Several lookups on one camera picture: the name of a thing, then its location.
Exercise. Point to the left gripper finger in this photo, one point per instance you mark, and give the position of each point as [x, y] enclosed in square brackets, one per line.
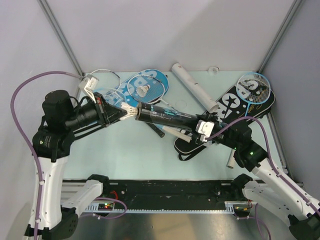
[102, 106]
[110, 118]

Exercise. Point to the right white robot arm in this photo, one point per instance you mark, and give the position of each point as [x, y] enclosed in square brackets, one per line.
[283, 197]

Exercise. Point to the clear tube cap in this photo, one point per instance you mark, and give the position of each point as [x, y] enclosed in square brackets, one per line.
[213, 70]
[181, 104]

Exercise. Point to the black shuttlecock tube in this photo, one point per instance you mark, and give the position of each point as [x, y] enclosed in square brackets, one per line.
[154, 114]

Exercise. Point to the white shuttlecock tube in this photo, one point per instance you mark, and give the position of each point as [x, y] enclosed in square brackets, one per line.
[193, 86]

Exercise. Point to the white frame racket far left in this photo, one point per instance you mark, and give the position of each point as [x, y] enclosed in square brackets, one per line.
[108, 81]

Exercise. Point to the shuttlecock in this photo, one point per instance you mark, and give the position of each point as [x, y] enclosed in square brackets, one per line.
[130, 111]
[142, 90]

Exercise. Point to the light blue racket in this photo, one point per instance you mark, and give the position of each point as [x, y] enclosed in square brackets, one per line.
[253, 88]
[116, 98]

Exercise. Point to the white racket white grip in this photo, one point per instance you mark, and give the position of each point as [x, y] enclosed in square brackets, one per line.
[155, 93]

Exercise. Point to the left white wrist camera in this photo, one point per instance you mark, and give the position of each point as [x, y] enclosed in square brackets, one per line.
[88, 85]

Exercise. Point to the clear tube cap far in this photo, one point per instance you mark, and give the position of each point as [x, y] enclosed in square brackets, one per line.
[213, 70]

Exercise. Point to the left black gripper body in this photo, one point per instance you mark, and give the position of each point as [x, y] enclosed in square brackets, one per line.
[85, 114]

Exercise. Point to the clear tube cap centre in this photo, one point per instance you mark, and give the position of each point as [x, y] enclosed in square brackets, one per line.
[181, 104]

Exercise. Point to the light blue racket right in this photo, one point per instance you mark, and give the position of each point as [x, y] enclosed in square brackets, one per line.
[253, 88]

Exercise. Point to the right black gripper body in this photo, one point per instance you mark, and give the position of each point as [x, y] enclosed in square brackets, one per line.
[222, 138]

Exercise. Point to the black racket cover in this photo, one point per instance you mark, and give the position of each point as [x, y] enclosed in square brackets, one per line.
[231, 107]

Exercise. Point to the light blue racket left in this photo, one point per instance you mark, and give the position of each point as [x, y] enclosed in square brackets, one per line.
[116, 98]

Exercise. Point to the blue racket cover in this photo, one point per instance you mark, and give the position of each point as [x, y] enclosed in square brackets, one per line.
[153, 72]

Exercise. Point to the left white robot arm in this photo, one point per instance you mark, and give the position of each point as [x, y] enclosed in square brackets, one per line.
[51, 219]

